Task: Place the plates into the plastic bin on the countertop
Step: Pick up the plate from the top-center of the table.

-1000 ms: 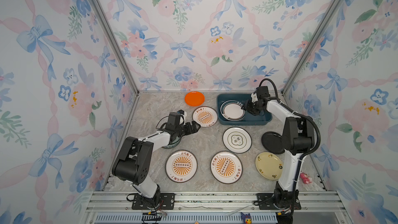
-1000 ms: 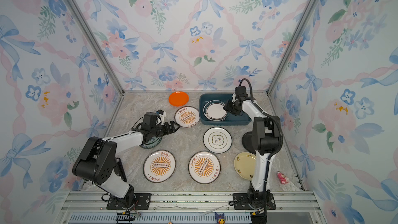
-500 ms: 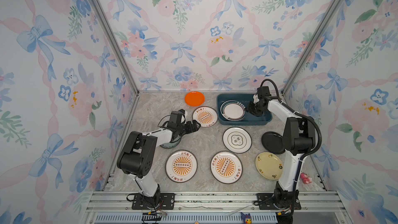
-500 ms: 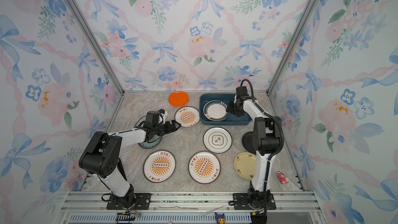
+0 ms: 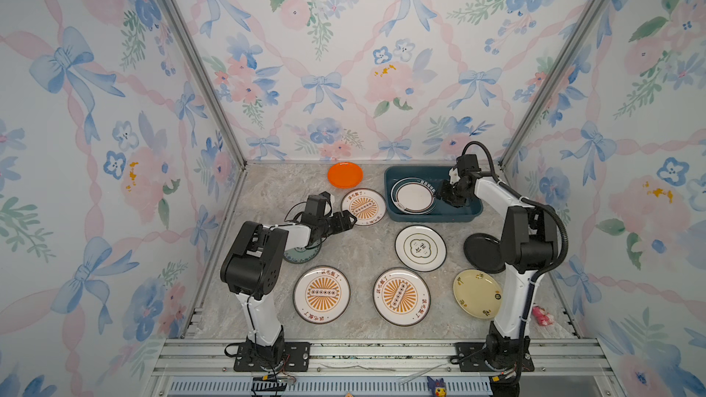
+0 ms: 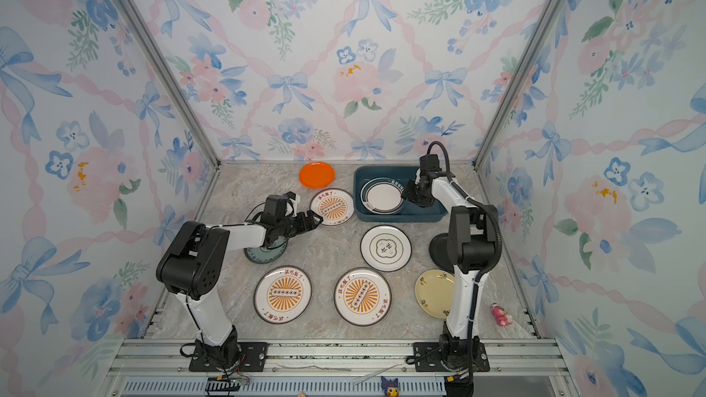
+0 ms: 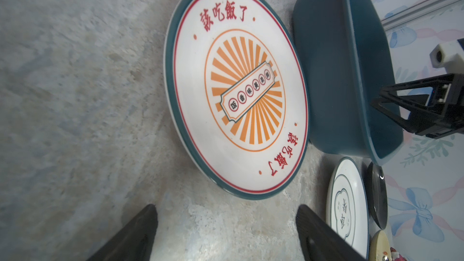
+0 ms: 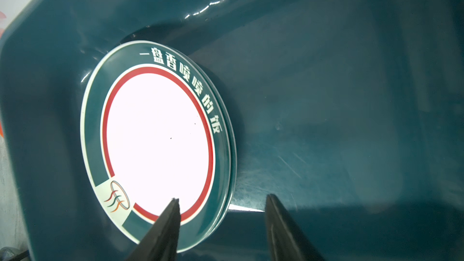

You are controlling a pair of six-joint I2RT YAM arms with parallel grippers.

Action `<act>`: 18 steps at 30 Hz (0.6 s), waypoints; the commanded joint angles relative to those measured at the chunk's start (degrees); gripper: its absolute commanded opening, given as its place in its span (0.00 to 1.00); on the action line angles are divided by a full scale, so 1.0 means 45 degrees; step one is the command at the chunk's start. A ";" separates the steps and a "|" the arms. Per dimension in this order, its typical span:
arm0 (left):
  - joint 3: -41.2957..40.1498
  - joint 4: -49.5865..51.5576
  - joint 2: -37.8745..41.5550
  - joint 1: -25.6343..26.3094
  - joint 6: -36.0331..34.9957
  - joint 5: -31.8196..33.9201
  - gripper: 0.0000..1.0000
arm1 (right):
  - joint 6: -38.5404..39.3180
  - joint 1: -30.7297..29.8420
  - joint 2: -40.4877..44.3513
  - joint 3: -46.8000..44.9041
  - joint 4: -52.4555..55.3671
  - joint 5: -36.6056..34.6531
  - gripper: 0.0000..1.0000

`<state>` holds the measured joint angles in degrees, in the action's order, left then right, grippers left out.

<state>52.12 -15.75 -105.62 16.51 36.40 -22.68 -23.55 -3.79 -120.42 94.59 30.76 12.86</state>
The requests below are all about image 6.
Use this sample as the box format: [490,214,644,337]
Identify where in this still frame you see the white flower-outline plate centre right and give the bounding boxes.
[360,225,413,272]

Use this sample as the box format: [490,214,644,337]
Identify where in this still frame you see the small pink toy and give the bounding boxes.
[491,303,513,327]

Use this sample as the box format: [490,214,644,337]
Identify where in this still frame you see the teal plastic bin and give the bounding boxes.
[353,165,447,223]

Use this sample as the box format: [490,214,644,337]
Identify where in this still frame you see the small green patterned plate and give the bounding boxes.
[244,237,288,265]

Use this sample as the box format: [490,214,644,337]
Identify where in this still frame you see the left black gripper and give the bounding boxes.
[278,210,324,238]

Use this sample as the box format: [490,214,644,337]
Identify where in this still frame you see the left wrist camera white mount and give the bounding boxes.
[284,191,301,216]

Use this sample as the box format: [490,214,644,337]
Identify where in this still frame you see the orange sunburst plate top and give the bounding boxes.
[310,189,355,226]

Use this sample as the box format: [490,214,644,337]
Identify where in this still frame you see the orange plastic plate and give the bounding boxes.
[299,162,336,189]

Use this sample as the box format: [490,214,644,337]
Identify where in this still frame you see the black round plate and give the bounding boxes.
[428,233,453,274]

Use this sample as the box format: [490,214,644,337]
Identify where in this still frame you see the white plate green red rim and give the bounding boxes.
[360,178,404,215]

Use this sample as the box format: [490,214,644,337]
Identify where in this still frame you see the orange sunburst plate bottom centre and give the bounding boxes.
[334,268,393,327]

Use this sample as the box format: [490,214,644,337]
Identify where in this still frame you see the aluminium front rail frame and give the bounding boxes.
[98,339,578,396]

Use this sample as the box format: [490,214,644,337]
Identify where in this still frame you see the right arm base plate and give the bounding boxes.
[406,342,491,375]

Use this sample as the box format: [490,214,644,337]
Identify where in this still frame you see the small blue toy figure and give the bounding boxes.
[381,377,400,397]

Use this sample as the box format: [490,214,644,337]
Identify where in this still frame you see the orange sunburst plate bottom left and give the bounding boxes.
[254,266,313,325]

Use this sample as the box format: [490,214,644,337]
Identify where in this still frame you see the pale yellow plate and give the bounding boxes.
[415,268,455,320]

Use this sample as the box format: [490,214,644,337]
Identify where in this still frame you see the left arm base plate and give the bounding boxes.
[187,341,270,373]

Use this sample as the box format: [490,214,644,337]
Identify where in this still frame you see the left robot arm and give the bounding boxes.
[156,192,324,349]

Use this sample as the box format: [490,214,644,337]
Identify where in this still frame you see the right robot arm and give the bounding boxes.
[403,153,503,368]

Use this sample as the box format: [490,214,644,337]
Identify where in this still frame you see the orange sunburst plate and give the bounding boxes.
[334,268,393,327]
[310,189,355,226]
[254,266,313,325]

